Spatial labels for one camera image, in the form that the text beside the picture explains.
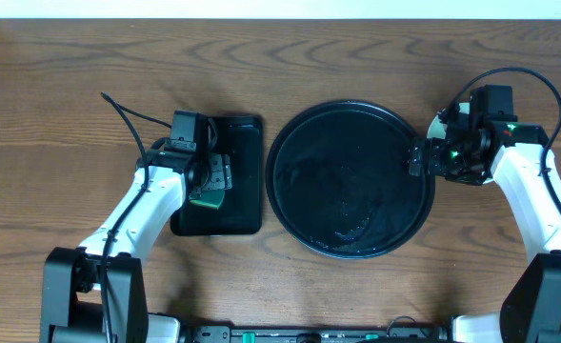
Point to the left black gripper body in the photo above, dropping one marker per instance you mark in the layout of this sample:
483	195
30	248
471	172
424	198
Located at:
215	176

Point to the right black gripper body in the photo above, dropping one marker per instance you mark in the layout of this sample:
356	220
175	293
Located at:
454	162

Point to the green sponge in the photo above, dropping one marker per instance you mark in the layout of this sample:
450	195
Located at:
210	199

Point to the mint green plate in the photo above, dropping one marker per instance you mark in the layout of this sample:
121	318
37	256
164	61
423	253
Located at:
437	129

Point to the black rectangular tray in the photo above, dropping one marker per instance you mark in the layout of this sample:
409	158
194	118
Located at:
241	138

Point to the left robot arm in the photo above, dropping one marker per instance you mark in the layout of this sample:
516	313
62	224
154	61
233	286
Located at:
95	292

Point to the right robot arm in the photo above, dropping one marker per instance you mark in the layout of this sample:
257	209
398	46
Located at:
515	157

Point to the black round tray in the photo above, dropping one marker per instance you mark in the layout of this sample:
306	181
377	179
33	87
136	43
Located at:
337	180

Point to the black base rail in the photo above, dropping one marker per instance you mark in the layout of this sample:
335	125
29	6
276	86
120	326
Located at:
285	335

